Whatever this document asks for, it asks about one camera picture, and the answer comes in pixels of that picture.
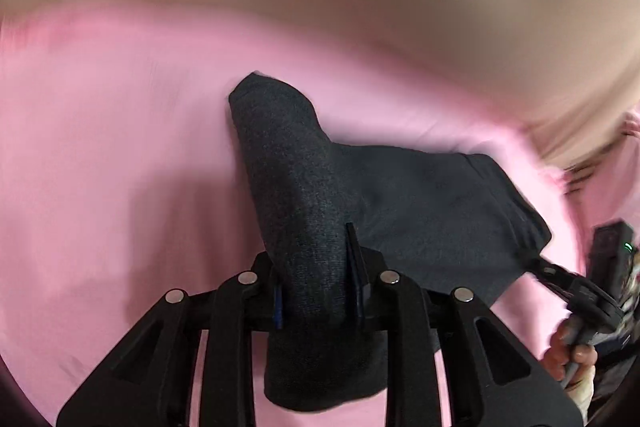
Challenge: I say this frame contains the dark grey pants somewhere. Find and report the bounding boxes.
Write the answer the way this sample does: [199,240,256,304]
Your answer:
[229,74,551,413]

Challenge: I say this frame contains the cream sleeve forearm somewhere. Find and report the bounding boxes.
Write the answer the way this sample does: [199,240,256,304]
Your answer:
[565,366,596,421]

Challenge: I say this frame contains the right hand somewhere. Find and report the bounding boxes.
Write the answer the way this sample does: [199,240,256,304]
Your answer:
[540,319,598,384]

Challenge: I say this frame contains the pink bed sheet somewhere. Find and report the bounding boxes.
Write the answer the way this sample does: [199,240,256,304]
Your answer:
[1,0,639,421]

